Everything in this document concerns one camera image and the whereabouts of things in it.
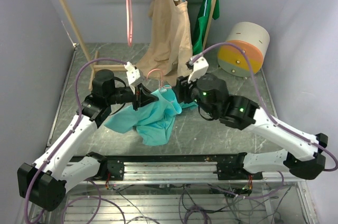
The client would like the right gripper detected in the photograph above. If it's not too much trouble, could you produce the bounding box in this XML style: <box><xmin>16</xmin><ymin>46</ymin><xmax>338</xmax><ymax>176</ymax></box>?
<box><xmin>172</xmin><ymin>69</ymin><xmax>218</xmax><ymax>118</ymax></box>

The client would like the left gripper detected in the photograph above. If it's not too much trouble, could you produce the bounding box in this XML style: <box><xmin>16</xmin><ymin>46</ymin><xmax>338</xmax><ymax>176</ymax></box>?
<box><xmin>106</xmin><ymin>83</ymin><xmax>158</xmax><ymax>111</ymax></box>

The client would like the pink wire hanger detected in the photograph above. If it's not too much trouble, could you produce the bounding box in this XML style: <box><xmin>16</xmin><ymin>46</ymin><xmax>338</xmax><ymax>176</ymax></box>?
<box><xmin>146</xmin><ymin>68</ymin><xmax>176</xmax><ymax>105</ymax></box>

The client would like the teal t shirt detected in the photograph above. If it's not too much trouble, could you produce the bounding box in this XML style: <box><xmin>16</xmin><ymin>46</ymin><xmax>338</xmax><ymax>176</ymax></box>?
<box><xmin>105</xmin><ymin>86</ymin><xmax>197</xmax><ymax>146</ymax></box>

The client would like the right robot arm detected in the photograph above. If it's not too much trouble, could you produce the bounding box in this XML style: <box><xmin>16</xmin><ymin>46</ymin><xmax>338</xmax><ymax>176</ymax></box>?
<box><xmin>174</xmin><ymin>73</ymin><xmax>328</xmax><ymax>180</ymax></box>

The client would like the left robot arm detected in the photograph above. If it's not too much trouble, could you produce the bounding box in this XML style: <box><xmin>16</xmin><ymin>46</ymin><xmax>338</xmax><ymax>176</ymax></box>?
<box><xmin>17</xmin><ymin>69</ymin><xmax>158</xmax><ymax>211</ymax></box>

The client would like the beige hanging shirt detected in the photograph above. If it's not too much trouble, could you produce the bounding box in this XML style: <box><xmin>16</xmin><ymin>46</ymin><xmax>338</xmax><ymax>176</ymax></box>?
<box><xmin>136</xmin><ymin>0</ymin><xmax>193</xmax><ymax>86</ymax></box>

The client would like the green hanging shirt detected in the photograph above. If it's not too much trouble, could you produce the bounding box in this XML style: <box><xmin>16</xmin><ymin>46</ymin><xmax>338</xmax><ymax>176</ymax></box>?
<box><xmin>192</xmin><ymin>0</ymin><xmax>220</xmax><ymax>55</ymax></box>

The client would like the pink hanger on rack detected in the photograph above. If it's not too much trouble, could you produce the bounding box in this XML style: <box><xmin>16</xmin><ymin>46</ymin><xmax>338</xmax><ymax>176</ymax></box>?
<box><xmin>126</xmin><ymin>0</ymin><xmax>133</xmax><ymax>46</ymax></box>

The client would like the round drawer cabinet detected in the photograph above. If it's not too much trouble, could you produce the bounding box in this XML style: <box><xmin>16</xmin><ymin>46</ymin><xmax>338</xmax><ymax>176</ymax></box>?
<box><xmin>218</xmin><ymin>22</ymin><xmax>270</xmax><ymax>78</ymax></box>

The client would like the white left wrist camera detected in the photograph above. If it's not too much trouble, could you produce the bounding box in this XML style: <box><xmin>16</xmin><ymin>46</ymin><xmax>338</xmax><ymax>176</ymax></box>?
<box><xmin>124</xmin><ymin>62</ymin><xmax>145</xmax><ymax>87</ymax></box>

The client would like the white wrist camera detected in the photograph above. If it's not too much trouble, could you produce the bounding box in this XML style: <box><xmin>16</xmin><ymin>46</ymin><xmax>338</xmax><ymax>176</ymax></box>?
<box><xmin>186</xmin><ymin>55</ymin><xmax>209</xmax><ymax>83</ymax></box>
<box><xmin>124</xmin><ymin>62</ymin><xmax>145</xmax><ymax>87</ymax></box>

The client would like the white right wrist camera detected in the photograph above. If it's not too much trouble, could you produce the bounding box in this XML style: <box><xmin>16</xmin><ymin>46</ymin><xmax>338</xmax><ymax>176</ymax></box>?
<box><xmin>186</xmin><ymin>55</ymin><xmax>209</xmax><ymax>83</ymax></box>

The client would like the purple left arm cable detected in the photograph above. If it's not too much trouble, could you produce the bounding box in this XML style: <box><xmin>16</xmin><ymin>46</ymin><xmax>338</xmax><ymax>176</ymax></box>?
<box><xmin>23</xmin><ymin>59</ymin><xmax>130</xmax><ymax>223</ymax></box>

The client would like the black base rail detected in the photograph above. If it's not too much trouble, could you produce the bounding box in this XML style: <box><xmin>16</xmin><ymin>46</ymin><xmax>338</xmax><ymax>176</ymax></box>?
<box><xmin>96</xmin><ymin>153</ymin><xmax>262</xmax><ymax>184</ymax></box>

